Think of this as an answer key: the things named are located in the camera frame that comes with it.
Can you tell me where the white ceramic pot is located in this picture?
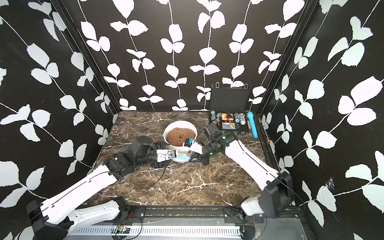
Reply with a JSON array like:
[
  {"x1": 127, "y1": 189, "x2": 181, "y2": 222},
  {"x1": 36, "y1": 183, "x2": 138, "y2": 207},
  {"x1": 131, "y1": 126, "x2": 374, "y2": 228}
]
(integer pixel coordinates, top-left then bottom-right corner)
[{"x1": 163, "y1": 121, "x2": 198, "y2": 163}]

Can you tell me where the teal scrub brush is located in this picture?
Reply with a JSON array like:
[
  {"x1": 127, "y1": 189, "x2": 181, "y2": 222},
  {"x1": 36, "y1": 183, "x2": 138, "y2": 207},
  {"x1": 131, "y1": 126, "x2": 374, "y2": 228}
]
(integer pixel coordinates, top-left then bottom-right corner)
[{"x1": 175, "y1": 154, "x2": 190, "y2": 162}]

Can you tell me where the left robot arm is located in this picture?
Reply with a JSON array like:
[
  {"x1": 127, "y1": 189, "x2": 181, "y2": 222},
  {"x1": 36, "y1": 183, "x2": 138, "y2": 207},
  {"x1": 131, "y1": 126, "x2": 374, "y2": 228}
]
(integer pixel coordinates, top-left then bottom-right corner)
[{"x1": 27, "y1": 136, "x2": 178, "y2": 240}]

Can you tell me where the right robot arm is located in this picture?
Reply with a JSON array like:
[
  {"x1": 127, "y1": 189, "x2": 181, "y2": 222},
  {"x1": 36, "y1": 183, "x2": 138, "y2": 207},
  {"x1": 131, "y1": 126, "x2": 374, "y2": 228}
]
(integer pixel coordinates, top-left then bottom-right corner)
[{"x1": 184, "y1": 123, "x2": 295, "y2": 219}]

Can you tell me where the brown mud in pot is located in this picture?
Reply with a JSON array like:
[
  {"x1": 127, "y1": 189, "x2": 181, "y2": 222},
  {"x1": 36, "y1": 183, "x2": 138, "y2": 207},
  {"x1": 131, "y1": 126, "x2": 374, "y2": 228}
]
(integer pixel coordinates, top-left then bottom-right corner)
[{"x1": 166, "y1": 128, "x2": 196, "y2": 147}]

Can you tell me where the playing card deck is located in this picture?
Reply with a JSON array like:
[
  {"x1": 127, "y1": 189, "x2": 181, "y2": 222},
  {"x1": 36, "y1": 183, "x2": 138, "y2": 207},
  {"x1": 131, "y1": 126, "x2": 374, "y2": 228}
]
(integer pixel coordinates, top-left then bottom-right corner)
[{"x1": 222, "y1": 123, "x2": 236, "y2": 130}]

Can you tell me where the black open case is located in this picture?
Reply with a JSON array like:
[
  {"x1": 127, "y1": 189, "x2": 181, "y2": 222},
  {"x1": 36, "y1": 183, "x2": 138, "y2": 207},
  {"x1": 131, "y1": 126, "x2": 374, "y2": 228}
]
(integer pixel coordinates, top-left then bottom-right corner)
[{"x1": 209, "y1": 82, "x2": 251, "y2": 133}]

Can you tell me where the small circuit board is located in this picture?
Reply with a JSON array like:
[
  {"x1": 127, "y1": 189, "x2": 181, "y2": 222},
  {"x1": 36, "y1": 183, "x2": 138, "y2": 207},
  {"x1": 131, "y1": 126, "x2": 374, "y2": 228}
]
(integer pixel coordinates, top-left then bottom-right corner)
[{"x1": 116, "y1": 226, "x2": 131, "y2": 235}]

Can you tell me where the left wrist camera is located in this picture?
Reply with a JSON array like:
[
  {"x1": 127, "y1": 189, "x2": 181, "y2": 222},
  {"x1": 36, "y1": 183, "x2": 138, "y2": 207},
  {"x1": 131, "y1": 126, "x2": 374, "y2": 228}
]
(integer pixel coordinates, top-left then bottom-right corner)
[{"x1": 156, "y1": 150, "x2": 178, "y2": 163}]

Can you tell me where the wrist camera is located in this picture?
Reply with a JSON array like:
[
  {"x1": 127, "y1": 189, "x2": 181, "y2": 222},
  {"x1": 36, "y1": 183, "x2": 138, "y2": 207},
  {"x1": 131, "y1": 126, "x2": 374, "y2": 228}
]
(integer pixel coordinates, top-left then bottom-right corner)
[
  {"x1": 156, "y1": 150, "x2": 178, "y2": 163},
  {"x1": 184, "y1": 139, "x2": 203, "y2": 154}
]

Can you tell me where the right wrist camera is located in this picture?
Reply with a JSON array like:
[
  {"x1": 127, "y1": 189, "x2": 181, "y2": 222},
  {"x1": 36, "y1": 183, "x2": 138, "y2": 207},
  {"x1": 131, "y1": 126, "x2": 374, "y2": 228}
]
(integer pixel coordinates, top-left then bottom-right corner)
[{"x1": 184, "y1": 139, "x2": 203, "y2": 154}]

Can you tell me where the black mounting rail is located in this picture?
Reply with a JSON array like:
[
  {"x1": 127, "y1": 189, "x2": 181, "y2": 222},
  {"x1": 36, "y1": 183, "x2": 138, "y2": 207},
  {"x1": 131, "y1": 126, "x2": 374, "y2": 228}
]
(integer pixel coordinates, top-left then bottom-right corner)
[{"x1": 64, "y1": 205, "x2": 304, "y2": 224}]

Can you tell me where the white slotted cable duct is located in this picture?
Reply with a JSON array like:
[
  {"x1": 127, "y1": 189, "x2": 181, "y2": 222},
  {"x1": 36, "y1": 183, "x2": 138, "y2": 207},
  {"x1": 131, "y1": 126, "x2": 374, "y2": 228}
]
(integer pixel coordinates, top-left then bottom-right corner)
[{"x1": 69, "y1": 226, "x2": 241, "y2": 238}]

